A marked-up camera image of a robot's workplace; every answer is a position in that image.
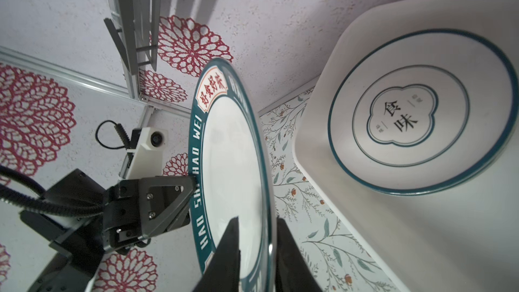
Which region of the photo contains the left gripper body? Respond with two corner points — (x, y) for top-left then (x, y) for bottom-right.
(102, 180), (150, 254)

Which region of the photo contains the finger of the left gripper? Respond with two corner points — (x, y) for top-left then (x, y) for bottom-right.
(138, 176), (197, 239)

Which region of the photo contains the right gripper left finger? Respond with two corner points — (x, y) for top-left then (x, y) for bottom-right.
(193, 217), (241, 292)

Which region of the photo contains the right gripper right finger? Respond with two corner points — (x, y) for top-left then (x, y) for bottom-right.
(275, 218), (322, 292)

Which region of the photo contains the green rim lettered plate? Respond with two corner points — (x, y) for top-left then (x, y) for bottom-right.
(188, 58), (277, 291)

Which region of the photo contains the green clover plate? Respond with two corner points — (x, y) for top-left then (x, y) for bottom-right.
(327, 28), (518, 195)

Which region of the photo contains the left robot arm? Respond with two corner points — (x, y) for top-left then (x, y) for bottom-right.
(20, 169), (196, 291)

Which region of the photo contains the white plastic bin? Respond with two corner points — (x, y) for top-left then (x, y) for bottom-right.
(293, 0), (518, 291)

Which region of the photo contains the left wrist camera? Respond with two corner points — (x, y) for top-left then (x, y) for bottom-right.
(119, 127), (168, 181)

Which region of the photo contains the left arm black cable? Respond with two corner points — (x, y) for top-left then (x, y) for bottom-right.
(0, 119), (131, 218)

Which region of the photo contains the grey slotted wall shelf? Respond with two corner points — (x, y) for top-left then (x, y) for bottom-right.
(104, 0), (162, 99)

